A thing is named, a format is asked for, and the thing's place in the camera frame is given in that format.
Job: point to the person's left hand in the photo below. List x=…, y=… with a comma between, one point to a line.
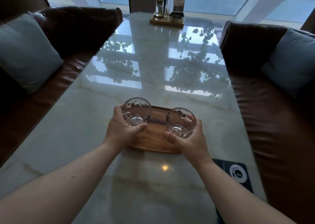
x=120, y=132

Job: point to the person's right hand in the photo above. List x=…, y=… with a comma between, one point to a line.
x=193, y=145

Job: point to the person's left thumb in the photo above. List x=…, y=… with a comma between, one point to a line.
x=138, y=129

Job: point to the person's right thumb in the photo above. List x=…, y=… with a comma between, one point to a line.
x=175, y=138

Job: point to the clear ribbed drinking glass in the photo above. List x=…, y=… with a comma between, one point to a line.
x=136, y=111
x=181, y=122

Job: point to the person's right forearm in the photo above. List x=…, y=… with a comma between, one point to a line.
x=236, y=196

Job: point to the person's left forearm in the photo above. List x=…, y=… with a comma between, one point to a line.
x=56, y=185

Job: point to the oval wooden serving tray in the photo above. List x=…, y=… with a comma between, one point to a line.
x=153, y=135

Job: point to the brown leather sofa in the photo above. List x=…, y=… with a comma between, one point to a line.
x=49, y=58
x=273, y=113

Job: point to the small wooden condiment tray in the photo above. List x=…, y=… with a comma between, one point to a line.
x=166, y=21

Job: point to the small clear glass holder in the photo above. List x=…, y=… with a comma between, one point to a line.
x=166, y=12

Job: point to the small black holder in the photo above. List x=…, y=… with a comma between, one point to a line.
x=177, y=15

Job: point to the glass vase with green plant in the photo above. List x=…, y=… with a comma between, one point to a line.
x=158, y=2

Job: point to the grey-blue cushion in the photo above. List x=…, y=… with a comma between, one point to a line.
x=25, y=53
x=291, y=61

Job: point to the upright table sign card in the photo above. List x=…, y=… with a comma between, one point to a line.
x=179, y=0

